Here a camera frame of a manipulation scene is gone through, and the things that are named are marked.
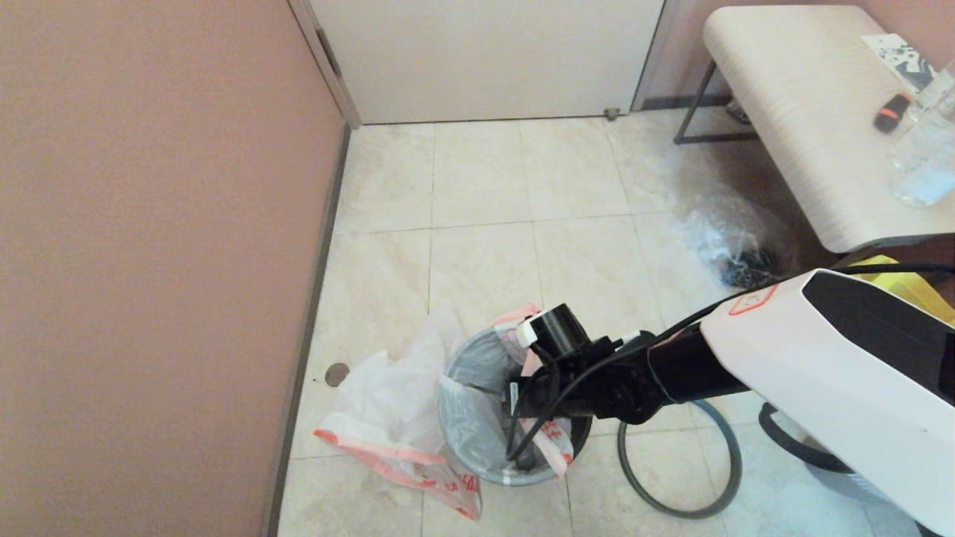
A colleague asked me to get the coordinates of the white plastic bag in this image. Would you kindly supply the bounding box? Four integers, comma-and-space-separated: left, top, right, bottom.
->
439, 304, 575, 478

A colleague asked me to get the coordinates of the black ring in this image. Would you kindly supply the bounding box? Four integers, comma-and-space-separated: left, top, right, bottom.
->
618, 399, 743, 519

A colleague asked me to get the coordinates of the black round trash bin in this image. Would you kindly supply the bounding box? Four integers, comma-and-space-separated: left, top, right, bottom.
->
438, 328, 594, 487

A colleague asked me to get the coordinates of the clear bag with dark contents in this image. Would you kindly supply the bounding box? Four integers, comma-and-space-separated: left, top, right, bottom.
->
680, 186, 803, 292

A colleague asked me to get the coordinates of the crumpled white red-print bag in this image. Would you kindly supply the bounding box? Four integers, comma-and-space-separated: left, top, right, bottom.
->
313, 310, 484, 521

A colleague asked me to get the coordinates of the yellow fabric tote bag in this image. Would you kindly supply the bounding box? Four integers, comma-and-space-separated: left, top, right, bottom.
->
851, 255, 955, 325

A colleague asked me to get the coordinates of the beige door jamb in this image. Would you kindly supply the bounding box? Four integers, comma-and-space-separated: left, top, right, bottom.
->
289, 0, 363, 130
630, 0, 680, 113

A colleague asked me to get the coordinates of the beige wood-grain table top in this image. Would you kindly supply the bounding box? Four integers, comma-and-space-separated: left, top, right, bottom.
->
701, 4, 955, 254

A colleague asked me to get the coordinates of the white door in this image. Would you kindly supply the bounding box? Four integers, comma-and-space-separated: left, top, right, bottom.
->
308, 0, 665, 125

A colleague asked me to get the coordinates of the clear water bottle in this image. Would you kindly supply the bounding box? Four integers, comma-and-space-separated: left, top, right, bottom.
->
886, 60, 955, 208

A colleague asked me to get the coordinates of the black and white leaflet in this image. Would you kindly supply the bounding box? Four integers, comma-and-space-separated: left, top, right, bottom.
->
858, 32, 937, 92

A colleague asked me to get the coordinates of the black metal table frame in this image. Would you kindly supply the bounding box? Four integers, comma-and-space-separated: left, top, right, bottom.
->
673, 60, 955, 269

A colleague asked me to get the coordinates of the thin black cable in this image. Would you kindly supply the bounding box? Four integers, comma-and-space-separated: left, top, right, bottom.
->
506, 261, 955, 463

